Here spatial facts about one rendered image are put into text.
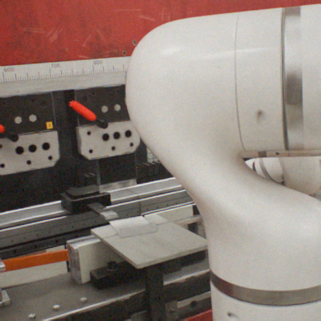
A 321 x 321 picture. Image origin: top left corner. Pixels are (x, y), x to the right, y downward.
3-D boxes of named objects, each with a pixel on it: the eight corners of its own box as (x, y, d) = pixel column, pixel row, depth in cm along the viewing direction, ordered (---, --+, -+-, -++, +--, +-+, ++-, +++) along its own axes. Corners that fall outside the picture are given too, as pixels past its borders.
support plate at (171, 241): (137, 269, 98) (137, 264, 98) (90, 233, 121) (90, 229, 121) (213, 247, 106) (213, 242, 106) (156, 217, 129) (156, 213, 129)
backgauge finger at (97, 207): (91, 228, 127) (88, 209, 126) (60, 206, 149) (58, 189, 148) (134, 218, 132) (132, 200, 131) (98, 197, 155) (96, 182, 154)
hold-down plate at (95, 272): (98, 290, 117) (97, 278, 116) (90, 281, 121) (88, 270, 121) (206, 258, 130) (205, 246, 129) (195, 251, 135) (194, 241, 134)
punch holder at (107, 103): (82, 161, 115) (74, 89, 111) (71, 156, 122) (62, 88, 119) (141, 151, 121) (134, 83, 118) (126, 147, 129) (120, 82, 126)
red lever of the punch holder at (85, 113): (75, 99, 108) (109, 123, 112) (69, 99, 111) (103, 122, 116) (71, 106, 107) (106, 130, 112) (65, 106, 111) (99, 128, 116)
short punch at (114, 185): (101, 193, 122) (97, 155, 120) (98, 192, 124) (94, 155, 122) (138, 186, 126) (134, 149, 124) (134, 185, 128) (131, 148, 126)
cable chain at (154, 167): (81, 190, 160) (79, 178, 159) (75, 186, 165) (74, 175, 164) (181, 170, 176) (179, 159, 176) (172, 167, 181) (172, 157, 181)
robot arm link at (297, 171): (329, 141, 94) (325, 199, 121) (303, 76, 102) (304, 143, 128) (282, 155, 96) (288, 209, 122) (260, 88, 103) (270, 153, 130)
